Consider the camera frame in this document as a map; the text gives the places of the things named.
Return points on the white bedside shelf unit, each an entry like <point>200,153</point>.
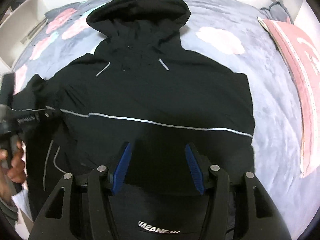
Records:
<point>23,20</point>

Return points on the black hooded jacket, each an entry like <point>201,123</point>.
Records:
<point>142,87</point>

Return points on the person's left hand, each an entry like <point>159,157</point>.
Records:
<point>15,173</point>

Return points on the grey floral bed blanket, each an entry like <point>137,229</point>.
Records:
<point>229,32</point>

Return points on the pink elephant pillow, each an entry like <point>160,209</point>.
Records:
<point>302,59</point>

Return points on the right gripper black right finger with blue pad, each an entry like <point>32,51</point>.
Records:
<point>257,216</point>

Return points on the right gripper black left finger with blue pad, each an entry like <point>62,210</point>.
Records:
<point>103,182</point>

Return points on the grey pillow behind pink pillow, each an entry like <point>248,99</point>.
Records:
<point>278,12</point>

